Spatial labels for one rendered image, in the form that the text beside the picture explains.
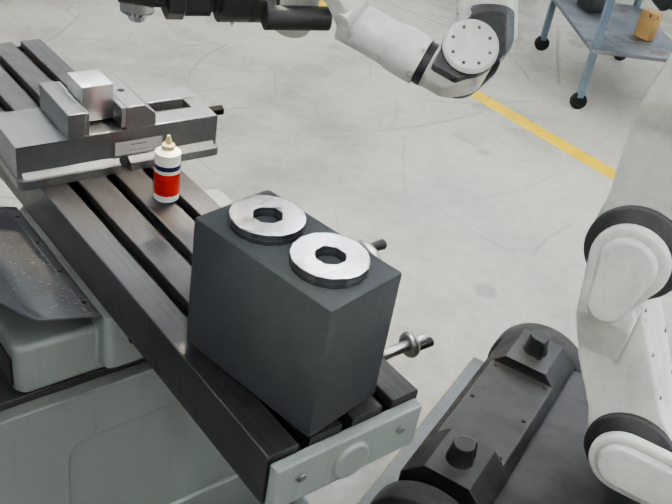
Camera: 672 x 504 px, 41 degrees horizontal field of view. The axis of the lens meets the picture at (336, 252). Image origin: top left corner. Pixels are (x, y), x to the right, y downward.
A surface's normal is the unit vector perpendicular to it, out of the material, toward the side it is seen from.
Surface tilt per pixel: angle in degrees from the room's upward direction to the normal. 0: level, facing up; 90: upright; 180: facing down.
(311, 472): 90
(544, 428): 0
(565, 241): 0
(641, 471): 90
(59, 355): 90
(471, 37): 49
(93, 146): 90
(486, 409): 0
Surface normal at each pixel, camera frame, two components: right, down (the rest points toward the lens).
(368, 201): 0.15, -0.82
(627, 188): -0.52, 0.41
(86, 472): 0.60, 0.52
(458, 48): 0.02, -0.12
